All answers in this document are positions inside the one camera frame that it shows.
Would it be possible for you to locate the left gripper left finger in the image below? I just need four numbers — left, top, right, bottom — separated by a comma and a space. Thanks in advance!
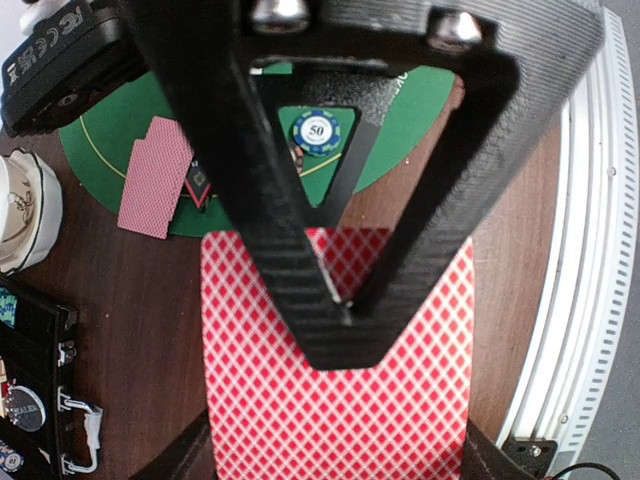
131, 414, 215, 480

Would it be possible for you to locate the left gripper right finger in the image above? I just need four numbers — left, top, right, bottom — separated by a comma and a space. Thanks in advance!
464, 420, 558, 480

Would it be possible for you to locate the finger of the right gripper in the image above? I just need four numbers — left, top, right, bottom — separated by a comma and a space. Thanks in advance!
121, 1, 350, 370
255, 1, 603, 370

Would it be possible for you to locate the red playing card deck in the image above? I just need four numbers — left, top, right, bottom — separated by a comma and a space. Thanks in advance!
201, 231, 475, 479

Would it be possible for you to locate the card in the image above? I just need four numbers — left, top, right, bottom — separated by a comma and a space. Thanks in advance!
117, 140, 187, 239
145, 116, 193, 172

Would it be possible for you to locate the red triangular all-in button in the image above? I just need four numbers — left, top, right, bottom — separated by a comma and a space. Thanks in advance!
184, 158, 212, 212

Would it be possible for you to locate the brown chip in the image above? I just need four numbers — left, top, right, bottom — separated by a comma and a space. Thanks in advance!
0, 441, 24, 473
288, 142, 305, 174

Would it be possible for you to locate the black poker chip case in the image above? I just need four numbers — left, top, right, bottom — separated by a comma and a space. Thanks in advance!
1, 275, 103, 479

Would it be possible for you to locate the clear round dealer button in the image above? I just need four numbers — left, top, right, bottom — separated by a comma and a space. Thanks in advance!
4, 385, 46, 433

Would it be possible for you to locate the brown chip in case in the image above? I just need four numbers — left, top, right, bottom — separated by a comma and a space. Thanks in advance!
0, 441, 24, 473

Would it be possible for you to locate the white scalloped ceramic dish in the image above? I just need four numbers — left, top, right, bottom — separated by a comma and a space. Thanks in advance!
1, 149, 63, 275

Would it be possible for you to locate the teal chip row in case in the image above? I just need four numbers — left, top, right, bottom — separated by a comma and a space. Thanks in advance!
0, 289, 18, 328

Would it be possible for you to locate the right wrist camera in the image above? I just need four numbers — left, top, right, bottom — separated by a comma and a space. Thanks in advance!
1, 1, 148, 137

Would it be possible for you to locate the front aluminium rail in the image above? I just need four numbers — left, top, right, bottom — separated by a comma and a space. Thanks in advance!
497, 10, 639, 479

